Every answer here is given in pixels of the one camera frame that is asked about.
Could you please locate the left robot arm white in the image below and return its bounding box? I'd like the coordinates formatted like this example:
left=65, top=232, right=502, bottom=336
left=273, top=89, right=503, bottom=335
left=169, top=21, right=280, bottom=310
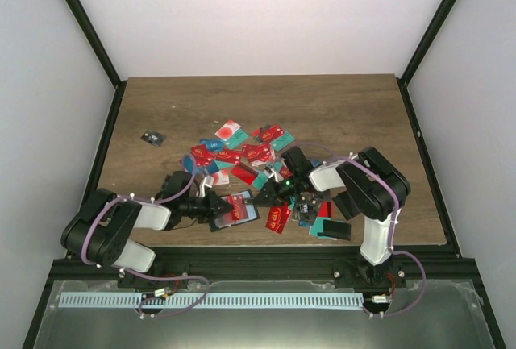
left=60, top=171, right=234, bottom=288

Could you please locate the teal card top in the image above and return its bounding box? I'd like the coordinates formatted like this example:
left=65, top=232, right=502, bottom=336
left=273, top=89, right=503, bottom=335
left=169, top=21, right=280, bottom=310
left=225, top=128, right=248, bottom=149

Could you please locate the black leather card holder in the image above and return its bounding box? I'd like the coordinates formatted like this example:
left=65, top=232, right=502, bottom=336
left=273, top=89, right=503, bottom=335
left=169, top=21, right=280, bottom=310
left=210, top=189, right=260, bottom=232

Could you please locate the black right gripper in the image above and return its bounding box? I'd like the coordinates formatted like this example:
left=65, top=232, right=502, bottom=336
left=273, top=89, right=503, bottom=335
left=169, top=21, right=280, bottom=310
left=252, top=174, right=301, bottom=208

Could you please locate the black frame post right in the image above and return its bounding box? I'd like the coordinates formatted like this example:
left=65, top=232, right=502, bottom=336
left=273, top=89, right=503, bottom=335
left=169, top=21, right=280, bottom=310
left=397, top=0, right=481, bottom=84

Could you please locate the light blue slotted cable duct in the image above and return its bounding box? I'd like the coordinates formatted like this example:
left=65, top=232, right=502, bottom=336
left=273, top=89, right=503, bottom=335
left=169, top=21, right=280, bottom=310
left=58, top=292, right=364, bottom=310

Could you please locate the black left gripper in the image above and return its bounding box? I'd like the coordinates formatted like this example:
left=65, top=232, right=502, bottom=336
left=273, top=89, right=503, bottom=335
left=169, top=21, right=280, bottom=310
left=181, top=190, right=235, bottom=224

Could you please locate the red VIP card bottom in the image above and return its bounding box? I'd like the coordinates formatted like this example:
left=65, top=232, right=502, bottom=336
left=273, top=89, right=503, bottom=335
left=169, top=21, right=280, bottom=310
left=265, top=204, right=291, bottom=234

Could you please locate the white card red circle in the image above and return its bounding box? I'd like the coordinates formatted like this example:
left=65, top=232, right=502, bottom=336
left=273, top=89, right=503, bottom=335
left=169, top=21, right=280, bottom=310
left=215, top=120, right=241, bottom=141

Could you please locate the red vip card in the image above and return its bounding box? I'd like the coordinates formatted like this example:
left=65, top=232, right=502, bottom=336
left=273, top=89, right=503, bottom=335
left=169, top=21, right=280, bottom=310
left=228, top=194, right=248, bottom=222
left=265, top=204, right=291, bottom=234

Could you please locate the teal card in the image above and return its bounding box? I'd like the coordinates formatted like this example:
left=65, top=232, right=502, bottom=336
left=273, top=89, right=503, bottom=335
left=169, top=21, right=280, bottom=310
left=225, top=128, right=248, bottom=149
left=271, top=131, right=295, bottom=152

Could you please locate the black frame post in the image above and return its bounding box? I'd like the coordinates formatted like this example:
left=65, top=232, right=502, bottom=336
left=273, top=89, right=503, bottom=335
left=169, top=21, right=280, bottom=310
left=397, top=0, right=481, bottom=84
left=64, top=0, right=122, bottom=89

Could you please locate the black box on cards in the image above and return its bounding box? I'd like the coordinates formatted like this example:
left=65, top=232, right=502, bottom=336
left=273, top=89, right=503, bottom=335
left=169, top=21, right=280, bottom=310
left=318, top=220, right=352, bottom=241

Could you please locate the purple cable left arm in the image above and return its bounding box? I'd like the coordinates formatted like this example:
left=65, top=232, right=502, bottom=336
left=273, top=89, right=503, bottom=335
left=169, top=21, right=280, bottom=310
left=81, top=155, right=210, bottom=318

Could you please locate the black front rail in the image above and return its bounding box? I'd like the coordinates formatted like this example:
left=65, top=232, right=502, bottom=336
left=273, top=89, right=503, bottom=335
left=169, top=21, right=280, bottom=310
left=52, top=246, right=476, bottom=289

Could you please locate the black VIP card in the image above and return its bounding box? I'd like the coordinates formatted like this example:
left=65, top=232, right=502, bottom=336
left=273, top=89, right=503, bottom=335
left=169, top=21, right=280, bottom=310
left=140, top=130, right=166, bottom=147

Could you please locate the teal card right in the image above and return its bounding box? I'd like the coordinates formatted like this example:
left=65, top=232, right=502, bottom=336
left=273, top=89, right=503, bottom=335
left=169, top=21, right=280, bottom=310
left=271, top=131, right=295, bottom=152

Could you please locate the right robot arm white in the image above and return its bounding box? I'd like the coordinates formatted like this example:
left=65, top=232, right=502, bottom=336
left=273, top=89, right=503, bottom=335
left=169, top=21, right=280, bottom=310
left=251, top=146, right=411, bottom=287

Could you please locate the black frame post left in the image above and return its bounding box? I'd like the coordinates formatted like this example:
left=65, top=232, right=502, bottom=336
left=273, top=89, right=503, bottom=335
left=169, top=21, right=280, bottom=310
left=64, top=0, right=122, bottom=89

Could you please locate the blue card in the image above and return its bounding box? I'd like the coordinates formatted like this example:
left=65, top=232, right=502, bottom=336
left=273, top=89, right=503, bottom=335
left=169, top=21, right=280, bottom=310
left=199, top=139, right=224, bottom=153

